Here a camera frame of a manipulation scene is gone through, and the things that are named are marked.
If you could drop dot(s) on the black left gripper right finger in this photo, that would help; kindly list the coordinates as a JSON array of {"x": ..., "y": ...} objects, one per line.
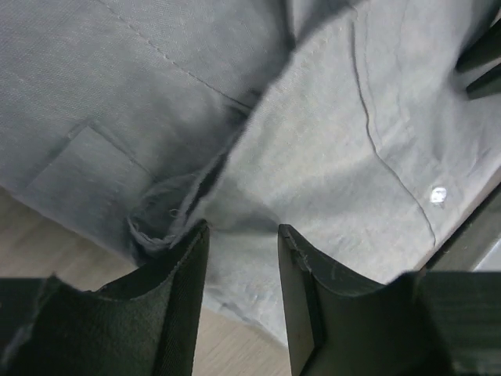
[{"x": 422, "y": 323}]

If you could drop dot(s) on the grey long sleeve shirt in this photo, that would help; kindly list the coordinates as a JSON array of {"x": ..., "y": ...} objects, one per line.
[{"x": 129, "y": 121}]

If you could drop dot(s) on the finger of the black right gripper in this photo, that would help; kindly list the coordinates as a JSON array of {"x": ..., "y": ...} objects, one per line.
[
  {"x": 488, "y": 84},
  {"x": 483, "y": 51}
]

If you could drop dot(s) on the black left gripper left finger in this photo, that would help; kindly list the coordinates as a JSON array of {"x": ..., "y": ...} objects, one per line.
[{"x": 144, "y": 323}]

